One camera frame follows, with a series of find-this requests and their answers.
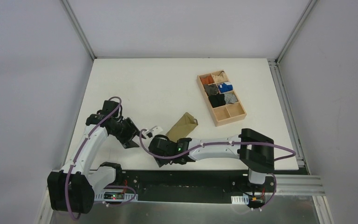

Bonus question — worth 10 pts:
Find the olive and cream underwear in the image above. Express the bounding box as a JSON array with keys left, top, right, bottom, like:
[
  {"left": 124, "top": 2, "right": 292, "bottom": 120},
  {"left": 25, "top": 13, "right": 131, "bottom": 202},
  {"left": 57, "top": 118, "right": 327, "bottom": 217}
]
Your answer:
[{"left": 166, "top": 112, "right": 198, "bottom": 142}]

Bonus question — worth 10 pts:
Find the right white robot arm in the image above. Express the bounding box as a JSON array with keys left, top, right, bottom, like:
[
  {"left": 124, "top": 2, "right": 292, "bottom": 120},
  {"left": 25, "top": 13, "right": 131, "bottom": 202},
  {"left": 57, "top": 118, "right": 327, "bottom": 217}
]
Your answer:
[{"left": 148, "top": 128, "right": 275, "bottom": 191}]

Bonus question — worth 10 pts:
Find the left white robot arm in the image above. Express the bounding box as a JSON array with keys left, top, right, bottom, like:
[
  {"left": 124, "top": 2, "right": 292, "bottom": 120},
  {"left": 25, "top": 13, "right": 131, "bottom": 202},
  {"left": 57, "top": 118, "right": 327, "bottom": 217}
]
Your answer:
[{"left": 47, "top": 97, "right": 140, "bottom": 215}]

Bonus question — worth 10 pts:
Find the black rolled underwear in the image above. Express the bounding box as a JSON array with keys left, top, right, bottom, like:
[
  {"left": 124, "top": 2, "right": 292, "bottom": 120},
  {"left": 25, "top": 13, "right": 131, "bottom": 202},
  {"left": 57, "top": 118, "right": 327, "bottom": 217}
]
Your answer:
[{"left": 208, "top": 94, "right": 226, "bottom": 108}]

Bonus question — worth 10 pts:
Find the dark grey rolled underwear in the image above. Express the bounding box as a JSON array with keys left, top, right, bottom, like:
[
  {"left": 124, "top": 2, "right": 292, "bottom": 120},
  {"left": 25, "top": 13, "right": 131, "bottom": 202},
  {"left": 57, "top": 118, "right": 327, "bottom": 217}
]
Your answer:
[{"left": 203, "top": 84, "right": 219, "bottom": 97}]

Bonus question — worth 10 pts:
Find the orange rolled underwear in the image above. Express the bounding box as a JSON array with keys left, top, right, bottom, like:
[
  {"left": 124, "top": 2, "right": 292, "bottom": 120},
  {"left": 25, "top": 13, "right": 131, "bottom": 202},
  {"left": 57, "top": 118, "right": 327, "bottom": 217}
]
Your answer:
[{"left": 200, "top": 75, "right": 214, "bottom": 85}]

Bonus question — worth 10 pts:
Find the grey striped rolled underwear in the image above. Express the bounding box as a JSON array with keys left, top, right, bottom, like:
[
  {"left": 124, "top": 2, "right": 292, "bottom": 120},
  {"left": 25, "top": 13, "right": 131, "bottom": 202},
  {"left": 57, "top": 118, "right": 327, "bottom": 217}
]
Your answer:
[{"left": 224, "top": 93, "right": 238, "bottom": 105}]

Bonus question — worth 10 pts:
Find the blue rolled underwear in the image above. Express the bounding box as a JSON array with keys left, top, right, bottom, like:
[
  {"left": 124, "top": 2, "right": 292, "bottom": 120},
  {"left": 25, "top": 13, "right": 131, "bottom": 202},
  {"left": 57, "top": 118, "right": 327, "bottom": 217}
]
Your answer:
[{"left": 217, "top": 82, "right": 233, "bottom": 93}]

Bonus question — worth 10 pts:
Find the beige rolled underwear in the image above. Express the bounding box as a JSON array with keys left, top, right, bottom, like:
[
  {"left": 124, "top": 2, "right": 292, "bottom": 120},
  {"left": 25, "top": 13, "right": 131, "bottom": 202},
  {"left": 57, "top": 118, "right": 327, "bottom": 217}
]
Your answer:
[{"left": 211, "top": 70, "right": 228, "bottom": 83}]

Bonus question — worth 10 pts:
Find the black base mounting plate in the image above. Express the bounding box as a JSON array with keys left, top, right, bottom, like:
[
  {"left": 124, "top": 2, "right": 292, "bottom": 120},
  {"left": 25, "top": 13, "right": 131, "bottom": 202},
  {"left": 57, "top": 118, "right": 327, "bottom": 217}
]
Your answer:
[{"left": 103, "top": 170, "right": 274, "bottom": 204}]

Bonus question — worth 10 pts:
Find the wooden compartment box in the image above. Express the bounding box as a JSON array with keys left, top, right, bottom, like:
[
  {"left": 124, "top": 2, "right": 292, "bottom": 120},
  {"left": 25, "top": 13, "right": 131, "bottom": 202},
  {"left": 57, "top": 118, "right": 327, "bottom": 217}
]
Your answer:
[{"left": 197, "top": 70, "right": 247, "bottom": 126}]

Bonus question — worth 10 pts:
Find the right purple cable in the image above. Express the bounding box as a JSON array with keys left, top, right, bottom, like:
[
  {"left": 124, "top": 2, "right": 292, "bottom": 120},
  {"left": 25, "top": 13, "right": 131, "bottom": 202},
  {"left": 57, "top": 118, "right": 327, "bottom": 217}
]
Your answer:
[{"left": 138, "top": 128, "right": 297, "bottom": 174}]

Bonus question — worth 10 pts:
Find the purple cable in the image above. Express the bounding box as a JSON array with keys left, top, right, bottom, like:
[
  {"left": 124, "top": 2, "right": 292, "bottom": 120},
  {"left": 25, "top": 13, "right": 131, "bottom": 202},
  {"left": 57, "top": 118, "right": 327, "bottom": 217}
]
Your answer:
[
  {"left": 138, "top": 128, "right": 297, "bottom": 174},
  {"left": 64, "top": 96, "right": 138, "bottom": 221}
]

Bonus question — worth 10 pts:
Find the left white cable duct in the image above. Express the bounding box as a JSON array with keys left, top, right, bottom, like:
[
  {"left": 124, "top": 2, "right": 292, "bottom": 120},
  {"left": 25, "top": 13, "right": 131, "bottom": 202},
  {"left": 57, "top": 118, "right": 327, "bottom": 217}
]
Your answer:
[{"left": 94, "top": 191, "right": 138, "bottom": 203}]

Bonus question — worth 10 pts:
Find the white cable duct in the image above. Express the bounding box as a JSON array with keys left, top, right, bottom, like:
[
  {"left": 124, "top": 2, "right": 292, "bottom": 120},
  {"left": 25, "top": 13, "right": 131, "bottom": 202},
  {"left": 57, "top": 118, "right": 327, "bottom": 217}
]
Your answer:
[
  {"left": 231, "top": 195, "right": 249, "bottom": 205},
  {"left": 94, "top": 191, "right": 138, "bottom": 203}
]

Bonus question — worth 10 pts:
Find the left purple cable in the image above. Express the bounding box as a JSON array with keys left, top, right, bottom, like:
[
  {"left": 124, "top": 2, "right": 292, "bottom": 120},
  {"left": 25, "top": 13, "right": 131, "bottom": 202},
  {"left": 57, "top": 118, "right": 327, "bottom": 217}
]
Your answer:
[{"left": 64, "top": 96, "right": 138, "bottom": 221}]

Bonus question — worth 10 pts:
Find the right white cable duct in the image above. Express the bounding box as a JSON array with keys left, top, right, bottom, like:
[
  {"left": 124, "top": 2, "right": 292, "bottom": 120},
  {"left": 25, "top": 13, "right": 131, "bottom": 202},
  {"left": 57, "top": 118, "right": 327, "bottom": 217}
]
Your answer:
[{"left": 231, "top": 195, "right": 249, "bottom": 205}]

